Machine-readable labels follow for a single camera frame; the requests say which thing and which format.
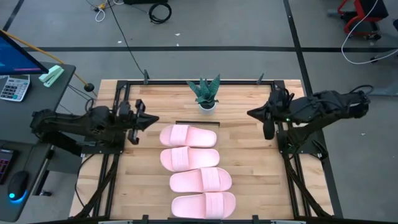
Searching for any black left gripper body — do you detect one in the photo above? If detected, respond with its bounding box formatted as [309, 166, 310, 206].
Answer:
[118, 99, 146, 146]

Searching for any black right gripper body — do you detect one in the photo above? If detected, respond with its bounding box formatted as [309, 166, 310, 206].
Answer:
[263, 88, 293, 140]

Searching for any pink slide sandal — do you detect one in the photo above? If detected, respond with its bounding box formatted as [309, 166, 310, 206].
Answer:
[170, 192, 236, 220]
[160, 146, 221, 172]
[169, 167, 233, 194]
[159, 124, 218, 148]

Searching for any white plant pot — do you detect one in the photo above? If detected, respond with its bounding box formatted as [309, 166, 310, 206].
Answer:
[198, 101, 218, 116]

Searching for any green striped artificial plant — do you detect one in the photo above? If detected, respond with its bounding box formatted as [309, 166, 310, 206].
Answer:
[186, 73, 221, 110]

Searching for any mint green stapler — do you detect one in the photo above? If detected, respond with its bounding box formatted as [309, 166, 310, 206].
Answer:
[39, 64, 65, 88]

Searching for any grey desk base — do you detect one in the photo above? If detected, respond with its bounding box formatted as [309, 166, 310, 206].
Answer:
[369, 48, 398, 96]

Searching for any black desk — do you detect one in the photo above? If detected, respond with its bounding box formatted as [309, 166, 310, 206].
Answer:
[0, 62, 77, 223]

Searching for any red wheeled cart base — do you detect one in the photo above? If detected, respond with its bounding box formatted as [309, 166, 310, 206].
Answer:
[338, 0, 389, 40]

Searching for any black box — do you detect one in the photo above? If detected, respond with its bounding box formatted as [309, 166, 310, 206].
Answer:
[123, 0, 169, 5]

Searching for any grey calculator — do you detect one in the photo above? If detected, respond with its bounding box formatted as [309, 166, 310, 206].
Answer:
[0, 74, 31, 103]

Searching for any computer monitor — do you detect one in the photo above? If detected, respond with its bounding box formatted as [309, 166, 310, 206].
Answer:
[0, 29, 50, 76]

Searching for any black computer mouse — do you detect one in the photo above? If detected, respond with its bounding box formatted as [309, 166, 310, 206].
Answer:
[7, 170, 29, 202]

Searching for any black keyboard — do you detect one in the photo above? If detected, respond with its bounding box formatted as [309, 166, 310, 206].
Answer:
[0, 148, 16, 185]

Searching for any black aluminium table frame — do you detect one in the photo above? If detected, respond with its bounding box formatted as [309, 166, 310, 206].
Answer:
[73, 79, 335, 224]

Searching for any thin black floor cable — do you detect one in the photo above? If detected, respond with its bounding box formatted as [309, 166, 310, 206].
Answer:
[105, 0, 147, 78]

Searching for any white floor cable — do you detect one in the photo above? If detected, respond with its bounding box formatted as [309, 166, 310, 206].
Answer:
[341, 0, 398, 65]

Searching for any coiled black cable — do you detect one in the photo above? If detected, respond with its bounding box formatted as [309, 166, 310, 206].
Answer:
[148, 2, 172, 25]

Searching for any yellow cord with black end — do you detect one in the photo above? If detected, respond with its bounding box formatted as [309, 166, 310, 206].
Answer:
[1, 30, 96, 94]

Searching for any white cord with yellow plug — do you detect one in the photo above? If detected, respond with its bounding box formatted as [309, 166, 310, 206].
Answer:
[94, 2, 108, 23]

